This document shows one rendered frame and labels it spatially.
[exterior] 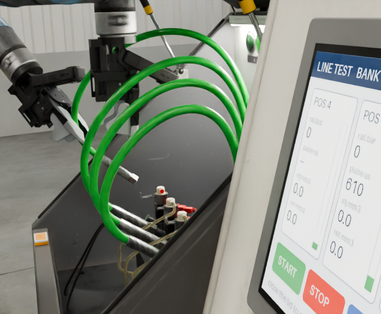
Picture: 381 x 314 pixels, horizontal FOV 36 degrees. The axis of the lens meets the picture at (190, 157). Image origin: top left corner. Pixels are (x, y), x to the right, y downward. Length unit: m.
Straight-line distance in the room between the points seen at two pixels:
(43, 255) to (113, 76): 0.46
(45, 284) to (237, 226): 0.53
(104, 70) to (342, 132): 0.61
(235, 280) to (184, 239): 0.11
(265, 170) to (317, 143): 0.13
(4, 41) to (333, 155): 0.91
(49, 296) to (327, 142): 0.70
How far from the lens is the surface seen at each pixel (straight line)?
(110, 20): 1.07
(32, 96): 1.28
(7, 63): 1.31
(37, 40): 7.64
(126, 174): 1.24
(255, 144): 0.75
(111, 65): 1.09
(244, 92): 1.18
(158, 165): 1.48
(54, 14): 7.69
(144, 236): 1.01
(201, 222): 0.83
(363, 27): 0.58
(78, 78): 1.25
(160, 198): 1.16
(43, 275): 1.23
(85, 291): 1.41
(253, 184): 0.74
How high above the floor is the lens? 1.46
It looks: 14 degrees down
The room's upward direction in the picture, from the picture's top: 2 degrees counter-clockwise
